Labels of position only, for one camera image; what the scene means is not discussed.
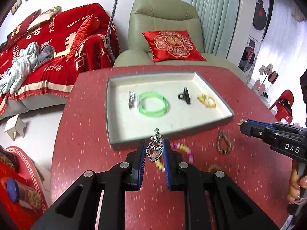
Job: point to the red blanket covered sofa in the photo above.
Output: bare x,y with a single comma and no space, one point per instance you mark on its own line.
80,39

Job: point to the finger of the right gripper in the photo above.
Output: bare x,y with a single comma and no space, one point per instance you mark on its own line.
267,135
261,124

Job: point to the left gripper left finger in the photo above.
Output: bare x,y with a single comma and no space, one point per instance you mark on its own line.
136,160

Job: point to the light blue clothes pile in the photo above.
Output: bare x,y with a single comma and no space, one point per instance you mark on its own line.
29,59

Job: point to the jar with blue lid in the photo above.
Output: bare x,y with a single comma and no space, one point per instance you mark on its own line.
23,195

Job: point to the silver star hair clip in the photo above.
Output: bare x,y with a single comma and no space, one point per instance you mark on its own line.
131,99

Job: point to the silver heart pendant brooch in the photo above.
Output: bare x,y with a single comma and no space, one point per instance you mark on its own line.
155,148

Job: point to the small white stool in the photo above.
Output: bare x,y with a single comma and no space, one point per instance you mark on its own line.
15,126

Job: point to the green leather armchair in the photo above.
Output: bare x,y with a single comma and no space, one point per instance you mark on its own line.
166,15

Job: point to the person's right hand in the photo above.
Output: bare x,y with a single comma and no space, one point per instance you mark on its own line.
295,184

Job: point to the grey jewelry tray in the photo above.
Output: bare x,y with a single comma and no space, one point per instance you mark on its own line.
176,103

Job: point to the red round stool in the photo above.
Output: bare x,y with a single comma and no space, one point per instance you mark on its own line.
32,175

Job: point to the wall picture frame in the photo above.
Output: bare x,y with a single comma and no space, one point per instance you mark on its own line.
15,7

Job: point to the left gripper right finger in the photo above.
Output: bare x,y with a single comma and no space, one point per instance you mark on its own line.
171,160

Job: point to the red plastic chair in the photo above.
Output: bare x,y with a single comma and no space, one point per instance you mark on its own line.
283,105

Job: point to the pale green curtain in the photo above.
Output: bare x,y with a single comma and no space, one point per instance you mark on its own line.
218,20

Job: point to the green jade bangle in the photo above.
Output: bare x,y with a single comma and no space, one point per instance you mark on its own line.
152,104

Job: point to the red embroidered cushion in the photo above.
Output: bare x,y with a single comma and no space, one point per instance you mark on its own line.
172,45

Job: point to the black hair claw clip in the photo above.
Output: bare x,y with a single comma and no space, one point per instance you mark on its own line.
185,96

